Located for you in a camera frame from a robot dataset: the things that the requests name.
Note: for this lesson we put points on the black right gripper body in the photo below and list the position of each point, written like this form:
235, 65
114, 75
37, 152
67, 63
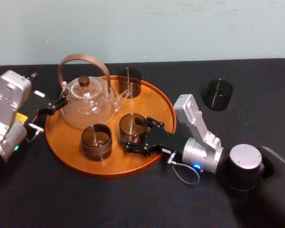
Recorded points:
167, 141

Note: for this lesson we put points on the black table cloth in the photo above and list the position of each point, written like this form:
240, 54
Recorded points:
133, 204

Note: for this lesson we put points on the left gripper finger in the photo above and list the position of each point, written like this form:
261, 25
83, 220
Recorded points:
58, 104

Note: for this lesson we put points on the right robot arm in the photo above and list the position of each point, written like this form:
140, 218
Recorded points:
204, 154

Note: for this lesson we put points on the smoky glass cup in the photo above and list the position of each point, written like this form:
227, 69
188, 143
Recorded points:
97, 152
218, 101
128, 130
133, 91

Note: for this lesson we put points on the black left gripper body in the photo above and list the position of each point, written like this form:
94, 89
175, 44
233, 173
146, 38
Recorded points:
36, 107

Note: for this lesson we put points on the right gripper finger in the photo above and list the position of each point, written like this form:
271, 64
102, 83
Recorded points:
137, 147
154, 123

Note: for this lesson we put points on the round wooden tray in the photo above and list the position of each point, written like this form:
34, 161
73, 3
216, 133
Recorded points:
69, 145

